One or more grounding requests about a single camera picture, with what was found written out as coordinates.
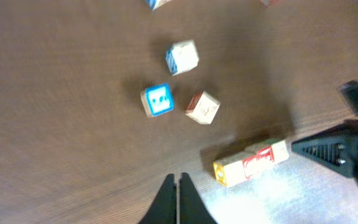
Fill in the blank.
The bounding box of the wooden block yellow side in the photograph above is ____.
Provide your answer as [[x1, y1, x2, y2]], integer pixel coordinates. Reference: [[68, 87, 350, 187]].
[[213, 152, 247, 187]]

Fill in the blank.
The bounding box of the wooden block far right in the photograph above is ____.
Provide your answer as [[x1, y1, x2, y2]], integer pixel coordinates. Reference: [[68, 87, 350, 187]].
[[259, 0, 279, 7]]

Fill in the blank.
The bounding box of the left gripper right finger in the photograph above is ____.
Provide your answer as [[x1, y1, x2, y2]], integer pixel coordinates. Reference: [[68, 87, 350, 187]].
[[180, 172, 217, 224]]

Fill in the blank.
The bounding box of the wooden block elephant picture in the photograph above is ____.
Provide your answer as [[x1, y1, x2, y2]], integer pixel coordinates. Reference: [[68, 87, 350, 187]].
[[185, 91, 221, 124]]

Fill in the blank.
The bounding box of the plain wooden block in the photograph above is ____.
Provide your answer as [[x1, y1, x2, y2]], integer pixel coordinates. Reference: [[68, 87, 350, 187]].
[[145, 0, 171, 11]]

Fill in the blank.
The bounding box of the red Q wooden block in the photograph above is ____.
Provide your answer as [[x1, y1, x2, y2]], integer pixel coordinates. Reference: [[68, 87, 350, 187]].
[[242, 154, 264, 180]]

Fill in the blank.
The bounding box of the wooden block red A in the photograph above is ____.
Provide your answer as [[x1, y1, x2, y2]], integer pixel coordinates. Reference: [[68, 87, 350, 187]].
[[272, 140, 289, 164]]

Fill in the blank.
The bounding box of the red E wooden block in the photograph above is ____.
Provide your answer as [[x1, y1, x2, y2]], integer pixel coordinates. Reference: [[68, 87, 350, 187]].
[[244, 139, 280, 169]]

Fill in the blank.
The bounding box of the blue 5 wooden block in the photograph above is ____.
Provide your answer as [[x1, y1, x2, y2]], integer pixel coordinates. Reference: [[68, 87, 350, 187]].
[[140, 83, 175, 118]]

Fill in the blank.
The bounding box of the wooden block ball picture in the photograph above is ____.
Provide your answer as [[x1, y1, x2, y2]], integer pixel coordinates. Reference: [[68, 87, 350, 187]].
[[165, 40, 200, 76]]

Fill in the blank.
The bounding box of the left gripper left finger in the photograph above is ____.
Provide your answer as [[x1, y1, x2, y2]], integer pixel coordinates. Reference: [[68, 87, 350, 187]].
[[139, 174, 177, 224]]

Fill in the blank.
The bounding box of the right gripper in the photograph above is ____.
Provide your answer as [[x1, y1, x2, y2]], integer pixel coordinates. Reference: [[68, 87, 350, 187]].
[[291, 119, 358, 186]]

